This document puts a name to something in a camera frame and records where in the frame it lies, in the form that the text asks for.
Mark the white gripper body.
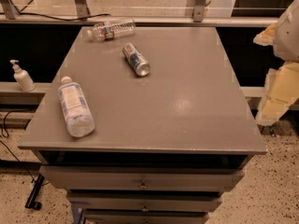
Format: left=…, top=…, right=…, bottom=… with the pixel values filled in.
left=273, top=0, right=299, bottom=62

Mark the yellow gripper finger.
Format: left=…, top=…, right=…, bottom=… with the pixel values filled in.
left=253, top=23, right=277, bottom=46
left=255, top=62, right=299, bottom=126

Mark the redbull can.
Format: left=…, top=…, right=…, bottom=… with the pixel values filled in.
left=122, top=43, right=150, bottom=77

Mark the grey drawer cabinet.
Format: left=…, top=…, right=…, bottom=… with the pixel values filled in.
left=17, top=26, right=268, bottom=224

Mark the clear plastic water bottle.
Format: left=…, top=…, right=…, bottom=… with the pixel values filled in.
left=87, top=19, right=135, bottom=42

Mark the white labelled plastic bottle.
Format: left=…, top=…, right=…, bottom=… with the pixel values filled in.
left=58, top=77, right=95, bottom=138

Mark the top cabinet drawer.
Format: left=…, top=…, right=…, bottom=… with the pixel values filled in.
left=40, top=166, right=244, bottom=192

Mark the cabinet drawer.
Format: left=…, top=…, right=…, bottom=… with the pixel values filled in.
left=67, top=192, right=222, bottom=212
left=85, top=210, right=209, bottom=224
left=40, top=166, right=244, bottom=192

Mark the bottom cabinet drawer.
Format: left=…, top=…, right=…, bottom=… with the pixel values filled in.
left=85, top=210, right=209, bottom=224

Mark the middle cabinet drawer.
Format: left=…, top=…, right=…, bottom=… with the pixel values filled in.
left=67, top=192, right=222, bottom=212

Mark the white pump dispenser bottle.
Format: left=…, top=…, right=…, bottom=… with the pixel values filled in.
left=10, top=60, right=36, bottom=91

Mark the metal frame post right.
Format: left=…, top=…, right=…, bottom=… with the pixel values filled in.
left=192, top=0, right=206, bottom=22

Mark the metal frame post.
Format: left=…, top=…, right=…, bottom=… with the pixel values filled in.
left=74, top=0, right=90, bottom=20
left=192, top=0, right=206, bottom=22

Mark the black cable on rail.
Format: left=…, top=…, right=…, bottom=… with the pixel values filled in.
left=0, top=11, right=112, bottom=21

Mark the black floor cable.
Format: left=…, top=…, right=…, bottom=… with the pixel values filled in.
left=0, top=109, right=36, bottom=184

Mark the black floor bracket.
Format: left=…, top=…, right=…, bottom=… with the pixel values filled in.
left=25, top=175, right=45, bottom=210

